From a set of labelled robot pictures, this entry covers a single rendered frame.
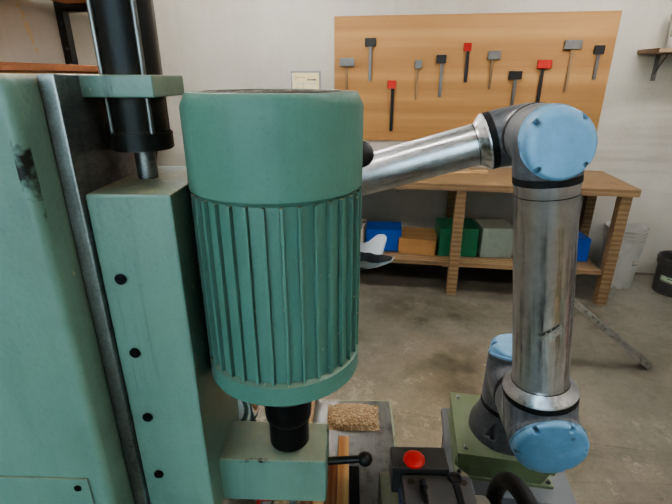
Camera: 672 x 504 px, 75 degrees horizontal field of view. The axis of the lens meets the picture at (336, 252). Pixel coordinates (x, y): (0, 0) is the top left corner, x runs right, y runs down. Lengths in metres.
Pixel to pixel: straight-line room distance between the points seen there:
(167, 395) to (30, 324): 0.15
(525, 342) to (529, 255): 0.19
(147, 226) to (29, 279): 0.11
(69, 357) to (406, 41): 3.42
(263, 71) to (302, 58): 0.34
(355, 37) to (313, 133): 3.35
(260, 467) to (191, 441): 0.11
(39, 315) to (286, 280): 0.22
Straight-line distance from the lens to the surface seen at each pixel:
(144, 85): 0.45
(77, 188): 0.46
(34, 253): 0.46
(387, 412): 0.94
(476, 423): 1.31
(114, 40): 0.48
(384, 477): 0.75
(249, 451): 0.63
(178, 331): 0.48
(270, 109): 0.37
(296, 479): 0.64
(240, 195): 0.39
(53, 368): 0.51
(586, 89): 3.90
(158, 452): 0.59
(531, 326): 0.94
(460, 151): 0.93
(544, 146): 0.80
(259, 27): 3.91
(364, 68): 3.70
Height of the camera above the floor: 1.52
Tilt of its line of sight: 21 degrees down
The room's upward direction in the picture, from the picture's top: straight up
